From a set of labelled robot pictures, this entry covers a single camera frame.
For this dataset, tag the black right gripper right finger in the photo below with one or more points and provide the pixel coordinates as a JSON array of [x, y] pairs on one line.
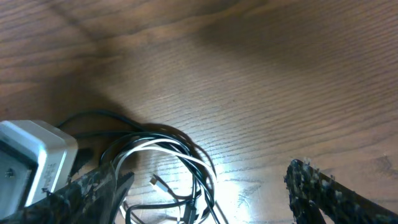
[[312, 194]]

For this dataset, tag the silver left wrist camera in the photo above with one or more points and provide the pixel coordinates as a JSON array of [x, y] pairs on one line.
[[34, 156]]

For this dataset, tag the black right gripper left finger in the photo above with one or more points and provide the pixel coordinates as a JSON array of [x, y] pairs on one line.
[[93, 198]]

